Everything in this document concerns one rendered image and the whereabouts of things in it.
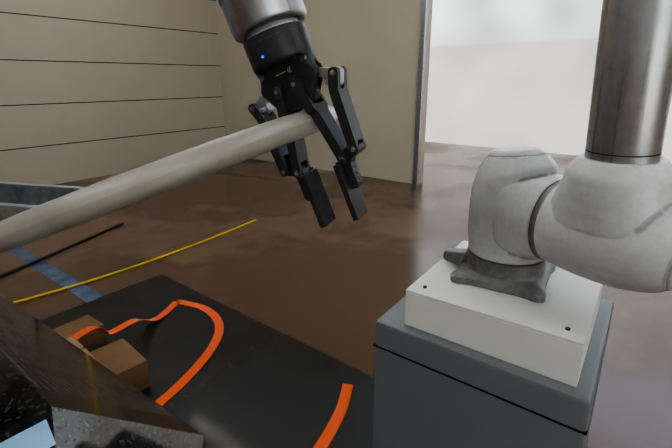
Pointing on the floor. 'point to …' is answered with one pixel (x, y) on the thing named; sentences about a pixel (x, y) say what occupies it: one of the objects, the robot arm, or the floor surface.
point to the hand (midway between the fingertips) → (335, 195)
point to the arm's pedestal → (475, 393)
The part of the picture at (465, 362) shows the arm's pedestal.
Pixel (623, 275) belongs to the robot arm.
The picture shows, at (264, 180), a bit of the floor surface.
